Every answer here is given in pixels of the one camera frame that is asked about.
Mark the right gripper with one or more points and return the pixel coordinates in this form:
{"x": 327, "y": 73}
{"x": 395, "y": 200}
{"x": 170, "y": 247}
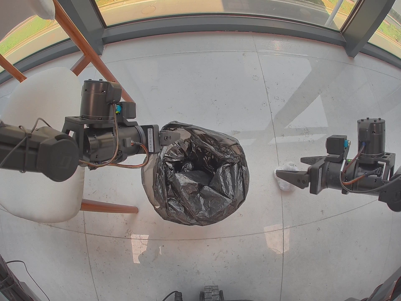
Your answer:
{"x": 332, "y": 177}

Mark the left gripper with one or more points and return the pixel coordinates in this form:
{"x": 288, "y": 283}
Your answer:
{"x": 125, "y": 143}

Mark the black plastic bag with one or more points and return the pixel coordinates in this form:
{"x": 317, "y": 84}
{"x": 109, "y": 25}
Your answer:
{"x": 203, "y": 187}

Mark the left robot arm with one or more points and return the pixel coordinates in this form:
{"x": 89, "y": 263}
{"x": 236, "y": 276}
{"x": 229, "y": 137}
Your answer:
{"x": 53, "y": 154}

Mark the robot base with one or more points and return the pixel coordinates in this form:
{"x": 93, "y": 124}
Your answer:
{"x": 212, "y": 293}

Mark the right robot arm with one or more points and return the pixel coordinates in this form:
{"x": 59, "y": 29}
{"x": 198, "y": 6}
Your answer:
{"x": 371, "y": 138}

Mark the translucent white trash bin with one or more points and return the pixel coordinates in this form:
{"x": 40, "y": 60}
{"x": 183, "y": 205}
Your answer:
{"x": 149, "y": 180}

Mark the crumpled white paper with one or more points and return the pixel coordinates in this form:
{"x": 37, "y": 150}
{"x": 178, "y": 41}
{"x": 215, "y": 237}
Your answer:
{"x": 286, "y": 185}

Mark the window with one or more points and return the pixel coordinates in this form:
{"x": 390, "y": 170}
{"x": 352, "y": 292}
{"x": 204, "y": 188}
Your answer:
{"x": 219, "y": 33}

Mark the white cushioned wooden chair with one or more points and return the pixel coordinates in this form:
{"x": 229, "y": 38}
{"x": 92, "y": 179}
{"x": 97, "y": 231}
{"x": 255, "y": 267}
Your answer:
{"x": 40, "y": 99}

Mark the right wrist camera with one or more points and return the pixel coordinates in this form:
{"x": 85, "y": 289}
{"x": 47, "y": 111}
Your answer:
{"x": 335, "y": 146}

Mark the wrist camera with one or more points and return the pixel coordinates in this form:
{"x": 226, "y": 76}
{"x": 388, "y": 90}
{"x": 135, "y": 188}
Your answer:
{"x": 335, "y": 146}
{"x": 128, "y": 113}

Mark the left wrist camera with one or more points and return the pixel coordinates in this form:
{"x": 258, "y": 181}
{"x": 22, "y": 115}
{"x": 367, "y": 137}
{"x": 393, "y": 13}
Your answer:
{"x": 128, "y": 113}

